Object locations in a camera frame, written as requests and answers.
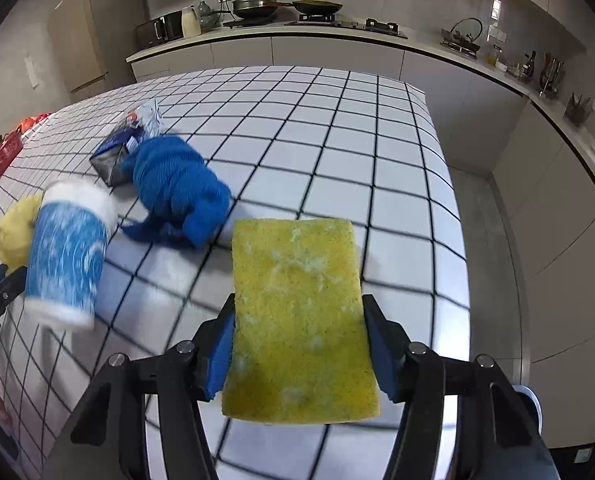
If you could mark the white checked kitchen table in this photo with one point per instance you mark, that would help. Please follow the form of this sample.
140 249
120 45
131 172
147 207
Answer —
327 160

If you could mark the red plastic bag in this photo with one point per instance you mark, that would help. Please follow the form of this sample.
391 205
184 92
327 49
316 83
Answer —
32 122

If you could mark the dark knife holder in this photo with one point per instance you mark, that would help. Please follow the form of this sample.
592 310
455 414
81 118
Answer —
577 110

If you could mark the dark glass bottle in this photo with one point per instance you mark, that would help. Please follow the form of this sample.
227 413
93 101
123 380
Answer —
530 66

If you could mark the blue and white paper cup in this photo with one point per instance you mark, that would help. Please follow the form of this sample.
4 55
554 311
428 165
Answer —
69 255

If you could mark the blue cloth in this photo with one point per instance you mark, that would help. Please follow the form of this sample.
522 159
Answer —
177 185

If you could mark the grey lower kitchen cabinets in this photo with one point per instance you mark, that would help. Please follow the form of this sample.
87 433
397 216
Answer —
552 220

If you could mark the yellow oil bottle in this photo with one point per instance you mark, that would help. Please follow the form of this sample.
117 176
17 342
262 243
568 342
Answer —
492 55

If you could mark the black gas stove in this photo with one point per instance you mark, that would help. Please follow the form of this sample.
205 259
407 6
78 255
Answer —
347 26

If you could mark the grey pot with lid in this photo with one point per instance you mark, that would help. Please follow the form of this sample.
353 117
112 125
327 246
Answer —
255 4

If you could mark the metal utensil rack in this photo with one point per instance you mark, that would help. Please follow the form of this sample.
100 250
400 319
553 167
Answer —
551 75

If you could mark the white thermos jug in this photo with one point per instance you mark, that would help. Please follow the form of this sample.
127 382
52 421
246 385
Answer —
191 21

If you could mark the white double wall socket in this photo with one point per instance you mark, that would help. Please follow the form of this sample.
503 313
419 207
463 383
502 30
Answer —
497 35

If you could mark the white backsplash holder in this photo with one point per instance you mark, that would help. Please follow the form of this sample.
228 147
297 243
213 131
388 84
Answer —
496 7

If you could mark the beige refrigerator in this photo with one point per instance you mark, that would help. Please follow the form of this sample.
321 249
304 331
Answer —
77 35

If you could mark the silver foil packet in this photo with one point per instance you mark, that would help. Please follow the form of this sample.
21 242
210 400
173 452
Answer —
147 115

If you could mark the white wall hanging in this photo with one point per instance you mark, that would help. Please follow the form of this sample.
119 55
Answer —
31 70

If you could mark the black induction cooker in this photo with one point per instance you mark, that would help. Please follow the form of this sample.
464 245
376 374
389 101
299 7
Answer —
250 22

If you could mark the black microwave oven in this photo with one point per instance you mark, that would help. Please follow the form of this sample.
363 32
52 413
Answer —
160 30

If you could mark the blue foil bag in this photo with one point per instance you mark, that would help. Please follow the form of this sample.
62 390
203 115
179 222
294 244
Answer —
114 152

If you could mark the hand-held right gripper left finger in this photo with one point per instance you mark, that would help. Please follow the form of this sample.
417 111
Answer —
220 355

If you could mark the yellow cloth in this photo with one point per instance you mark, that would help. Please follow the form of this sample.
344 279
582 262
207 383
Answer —
14 235

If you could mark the green vase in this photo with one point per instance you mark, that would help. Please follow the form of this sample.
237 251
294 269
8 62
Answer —
207 15

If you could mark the yellow sponge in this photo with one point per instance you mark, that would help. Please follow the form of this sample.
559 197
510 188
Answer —
297 320

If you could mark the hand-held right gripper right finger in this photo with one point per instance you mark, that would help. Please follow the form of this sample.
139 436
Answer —
382 355

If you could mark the black frying pan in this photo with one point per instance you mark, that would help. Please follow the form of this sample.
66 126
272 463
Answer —
317 6

